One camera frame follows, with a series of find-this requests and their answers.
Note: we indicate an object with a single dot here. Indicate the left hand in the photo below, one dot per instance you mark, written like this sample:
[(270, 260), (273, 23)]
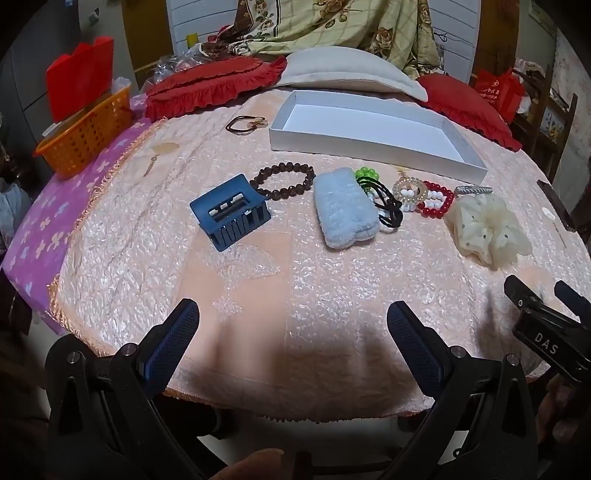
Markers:
[(266, 464)]

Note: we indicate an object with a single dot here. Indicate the white pillow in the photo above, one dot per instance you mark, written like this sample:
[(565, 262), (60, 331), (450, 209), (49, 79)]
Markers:
[(344, 68)]

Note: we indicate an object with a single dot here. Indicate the red shopping bag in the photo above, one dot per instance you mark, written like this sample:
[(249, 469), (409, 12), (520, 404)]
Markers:
[(504, 92)]

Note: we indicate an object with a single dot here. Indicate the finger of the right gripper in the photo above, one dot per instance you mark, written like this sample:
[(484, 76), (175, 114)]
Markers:
[(575, 302), (528, 303)]

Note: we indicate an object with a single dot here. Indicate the red box in basket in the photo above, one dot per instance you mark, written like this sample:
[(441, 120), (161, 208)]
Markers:
[(76, 80)]

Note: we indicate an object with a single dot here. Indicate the clear plastic bag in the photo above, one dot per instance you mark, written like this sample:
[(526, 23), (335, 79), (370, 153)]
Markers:
[(168, 65)]

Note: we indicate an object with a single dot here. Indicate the blue plastic hair claw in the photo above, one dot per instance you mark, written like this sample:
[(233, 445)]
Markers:
[(230, 211)]

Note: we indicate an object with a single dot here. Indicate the white shallow cardboard box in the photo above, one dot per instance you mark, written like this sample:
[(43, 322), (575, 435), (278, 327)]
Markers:
[(374, 129)]

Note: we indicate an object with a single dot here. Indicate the right hand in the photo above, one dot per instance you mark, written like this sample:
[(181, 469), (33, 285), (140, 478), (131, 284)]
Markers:
[(562, 419)]

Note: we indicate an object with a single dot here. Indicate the red frilled cushion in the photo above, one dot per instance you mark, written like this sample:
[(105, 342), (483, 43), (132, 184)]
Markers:
[(465, 106), (210, 85)]

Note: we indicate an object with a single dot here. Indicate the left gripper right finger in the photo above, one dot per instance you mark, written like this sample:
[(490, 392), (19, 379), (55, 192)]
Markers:
[(424, 351)]

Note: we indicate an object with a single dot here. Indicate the red frilled cushion left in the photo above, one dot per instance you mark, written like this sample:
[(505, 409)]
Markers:
[(210, 85)]

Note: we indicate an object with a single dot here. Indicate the red frilled cushion right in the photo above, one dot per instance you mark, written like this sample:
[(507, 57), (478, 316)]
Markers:
[(465, 106)]

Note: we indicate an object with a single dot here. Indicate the pink quilted bedspread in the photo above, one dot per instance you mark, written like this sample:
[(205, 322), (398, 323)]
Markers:
[(288, 328)]

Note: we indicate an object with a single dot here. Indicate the cream dotted scrunchie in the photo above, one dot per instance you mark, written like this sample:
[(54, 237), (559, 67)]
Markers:
[(483, 227)]

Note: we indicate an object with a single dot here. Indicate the orange plastic basket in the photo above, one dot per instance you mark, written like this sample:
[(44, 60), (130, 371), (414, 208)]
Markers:
[(78, 141)]

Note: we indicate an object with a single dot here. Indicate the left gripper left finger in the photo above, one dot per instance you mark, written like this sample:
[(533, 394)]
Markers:
[(162, 348)]

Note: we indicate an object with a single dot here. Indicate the purple floral sheet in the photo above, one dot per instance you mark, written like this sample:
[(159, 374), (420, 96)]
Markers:
[(36, 254)]

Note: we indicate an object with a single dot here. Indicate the light blue fluffy clip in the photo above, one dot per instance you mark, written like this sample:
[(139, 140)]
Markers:
[(346, 215)]

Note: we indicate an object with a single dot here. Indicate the floral beige quilt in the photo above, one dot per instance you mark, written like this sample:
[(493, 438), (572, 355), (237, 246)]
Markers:
[(398, 31)]

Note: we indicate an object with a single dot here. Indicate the wooden chair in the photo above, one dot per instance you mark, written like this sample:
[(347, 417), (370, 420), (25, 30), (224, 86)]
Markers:
[(543, 130)]

